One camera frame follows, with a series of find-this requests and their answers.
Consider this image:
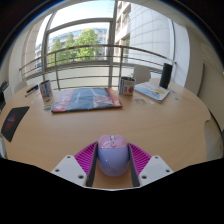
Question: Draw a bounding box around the white illustrated booklet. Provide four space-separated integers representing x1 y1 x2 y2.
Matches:
134 81 171 104

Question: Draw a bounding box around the blue pen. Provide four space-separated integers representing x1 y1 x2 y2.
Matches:
24 88 39 98

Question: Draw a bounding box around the printed white mug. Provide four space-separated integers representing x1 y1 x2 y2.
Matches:
39 79 54 103
118 76 137 98

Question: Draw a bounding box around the pink and lilac computer mouse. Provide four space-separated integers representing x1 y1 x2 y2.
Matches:
97 134 130 177

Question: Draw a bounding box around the green tree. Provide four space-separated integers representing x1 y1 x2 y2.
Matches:
48 28 103 66

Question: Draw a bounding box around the grey metal railing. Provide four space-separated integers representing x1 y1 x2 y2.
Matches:
19 44 176 91

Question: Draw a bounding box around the black mouse pad, red-blue print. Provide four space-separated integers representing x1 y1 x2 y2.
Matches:
0 105 30 143

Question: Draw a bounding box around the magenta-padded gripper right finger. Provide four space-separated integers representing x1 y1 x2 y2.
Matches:
127 142 175 188

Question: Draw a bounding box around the large red and blue magazine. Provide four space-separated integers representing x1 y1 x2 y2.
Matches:
51 87 123 113

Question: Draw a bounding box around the tall black speaker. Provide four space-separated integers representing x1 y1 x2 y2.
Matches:
159 62 174 90

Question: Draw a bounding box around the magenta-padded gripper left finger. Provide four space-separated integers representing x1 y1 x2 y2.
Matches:
50 141 99 188

